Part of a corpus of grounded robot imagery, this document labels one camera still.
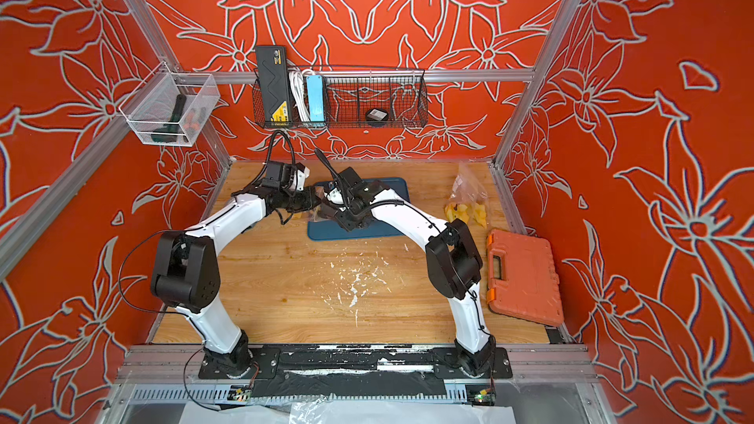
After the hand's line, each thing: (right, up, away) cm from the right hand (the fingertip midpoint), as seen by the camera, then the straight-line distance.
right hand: (338, 218), depth 88 cm
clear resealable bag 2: (+42, +1, +7) cm, 43 cm away
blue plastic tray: (+13, +1, -25) cm, 28 cm away
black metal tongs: (-2, +5, -5) cm, 7 cm away
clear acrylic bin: (-54, +34, +2) cm, 64 cm away
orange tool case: (+53, -16, -7) cm, 56 cm away
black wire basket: (+8, +41, +10) cm, 43 cm away
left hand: (-6, +6, +4) cm, 9 cm away
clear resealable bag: (+41, +5, +2) cm, 41 cm away
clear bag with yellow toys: (-9, +1, +4) cm, 10 cm away
